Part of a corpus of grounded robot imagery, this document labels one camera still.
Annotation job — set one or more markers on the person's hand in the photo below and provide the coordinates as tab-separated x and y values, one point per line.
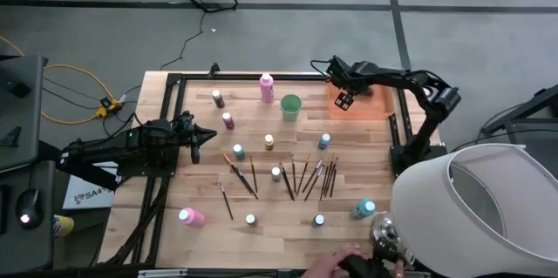
327	265
399	269

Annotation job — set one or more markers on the small dark blue paint bottle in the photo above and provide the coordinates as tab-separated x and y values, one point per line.
318	221

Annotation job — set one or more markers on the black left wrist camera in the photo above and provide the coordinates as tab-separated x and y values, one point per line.
195	132

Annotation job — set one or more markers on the silver table bracket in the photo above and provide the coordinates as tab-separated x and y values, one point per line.
161	273

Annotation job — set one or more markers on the black triangular desk stand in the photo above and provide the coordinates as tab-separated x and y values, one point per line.
12	138

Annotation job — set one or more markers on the black side table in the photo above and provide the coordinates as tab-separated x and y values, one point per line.
529	138

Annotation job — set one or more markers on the small maroon paint bottle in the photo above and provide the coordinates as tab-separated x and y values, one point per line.
219	101

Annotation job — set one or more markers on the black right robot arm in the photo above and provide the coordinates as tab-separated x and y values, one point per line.
418	82

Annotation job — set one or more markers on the yellow power plug block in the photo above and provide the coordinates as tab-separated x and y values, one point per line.
106	108

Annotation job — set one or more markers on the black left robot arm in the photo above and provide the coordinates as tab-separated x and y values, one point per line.
109	147

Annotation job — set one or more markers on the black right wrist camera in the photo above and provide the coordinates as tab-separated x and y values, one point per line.
335	71

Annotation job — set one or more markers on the small black desk device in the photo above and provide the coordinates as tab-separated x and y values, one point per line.
17	88

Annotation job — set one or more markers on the yellow can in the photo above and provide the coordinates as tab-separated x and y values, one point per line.
63	225

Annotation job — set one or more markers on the white printed box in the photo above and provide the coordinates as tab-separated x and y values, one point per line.
87	195

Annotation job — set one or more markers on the black computer mouse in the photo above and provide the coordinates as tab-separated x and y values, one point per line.
28	206

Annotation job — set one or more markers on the large pink paint bottle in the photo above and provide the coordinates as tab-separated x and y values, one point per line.
267	90
195	218

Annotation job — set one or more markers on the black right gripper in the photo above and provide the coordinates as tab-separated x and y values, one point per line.
359	77

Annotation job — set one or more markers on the small yellow paint bottle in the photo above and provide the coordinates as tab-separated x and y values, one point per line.
269	144

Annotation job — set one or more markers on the grey side desk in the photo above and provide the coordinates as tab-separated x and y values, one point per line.
39	243
26	112

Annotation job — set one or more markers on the small teal paint bottle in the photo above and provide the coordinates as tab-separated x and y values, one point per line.
239	153

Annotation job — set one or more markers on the chrome lamp base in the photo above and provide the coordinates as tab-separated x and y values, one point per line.
383	232

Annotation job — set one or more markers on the white lampshade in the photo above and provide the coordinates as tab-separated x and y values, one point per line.
436	208

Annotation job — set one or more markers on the black handheld object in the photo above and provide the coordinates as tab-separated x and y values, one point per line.
362	267

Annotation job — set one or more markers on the small burnt sienna paint bottle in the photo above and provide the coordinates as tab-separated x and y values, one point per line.
250	220

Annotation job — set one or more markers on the black clamp hook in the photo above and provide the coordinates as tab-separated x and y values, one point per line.
213	70

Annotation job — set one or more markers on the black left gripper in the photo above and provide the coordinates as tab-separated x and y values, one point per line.
181	134

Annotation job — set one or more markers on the large teal paint bottle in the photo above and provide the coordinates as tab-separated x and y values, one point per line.
361	210

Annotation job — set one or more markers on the pale green plastic cup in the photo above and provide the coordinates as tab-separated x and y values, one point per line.
290	110

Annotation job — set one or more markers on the small magenta paint bottle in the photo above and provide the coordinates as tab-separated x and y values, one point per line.
229	123

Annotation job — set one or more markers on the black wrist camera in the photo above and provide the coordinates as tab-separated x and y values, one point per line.
335	71
195	132

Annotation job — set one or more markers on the small grey paint bottle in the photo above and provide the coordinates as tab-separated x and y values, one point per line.
276	176

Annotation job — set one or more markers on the orange-bristled dark paintbrush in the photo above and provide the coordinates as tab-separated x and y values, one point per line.
231	164

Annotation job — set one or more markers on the orange translucent plastic bin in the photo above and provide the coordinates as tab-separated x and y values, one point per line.
375	108

